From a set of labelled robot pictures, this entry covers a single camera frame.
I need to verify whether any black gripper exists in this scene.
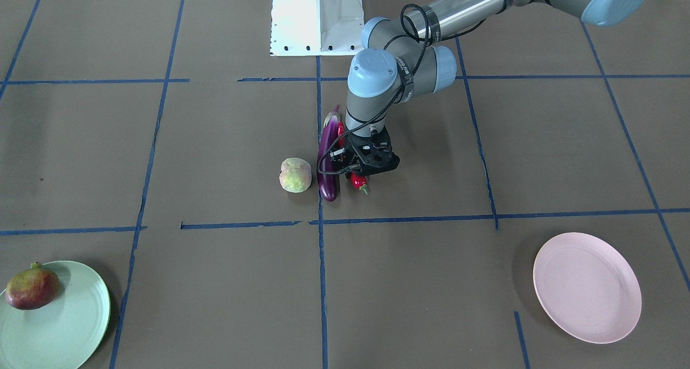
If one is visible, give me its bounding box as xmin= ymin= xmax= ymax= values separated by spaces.
xmin=329 ymin=128 xmax=400 ymax=177

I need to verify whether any red chili pepper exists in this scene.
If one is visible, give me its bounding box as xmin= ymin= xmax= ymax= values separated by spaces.
xmin=338 ymin=122 xmax=369 ymax=195

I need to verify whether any pale green pink peach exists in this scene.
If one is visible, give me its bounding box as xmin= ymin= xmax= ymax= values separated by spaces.
xmin=279 ymin=157 xmax=312 ymax=194

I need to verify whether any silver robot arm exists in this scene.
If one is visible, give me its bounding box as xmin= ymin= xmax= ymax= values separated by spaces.
xmin=318 ymin=0 xmax=645 ymax=177

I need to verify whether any purple eggplant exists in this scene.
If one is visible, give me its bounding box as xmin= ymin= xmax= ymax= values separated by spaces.
xmin=317 ymin=106 xmax=341 ymax=201

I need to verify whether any brown paper table cover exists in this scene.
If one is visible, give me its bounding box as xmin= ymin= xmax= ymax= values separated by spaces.
xmin=2 ymin=0 xmax=688 ymax=368

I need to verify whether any pink plastic plate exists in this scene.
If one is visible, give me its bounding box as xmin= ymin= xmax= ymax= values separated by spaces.
xmin=532 ymin=232 xmax=643 ymax=345

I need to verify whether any green plastic plate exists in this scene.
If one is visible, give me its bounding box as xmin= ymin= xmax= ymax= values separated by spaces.
xmin=1 ymin=261 xmax=111 ymax=368

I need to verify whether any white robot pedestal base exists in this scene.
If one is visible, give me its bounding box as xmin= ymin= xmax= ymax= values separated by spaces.
xmin=270 ymin=0 xmax=364 ymax=57

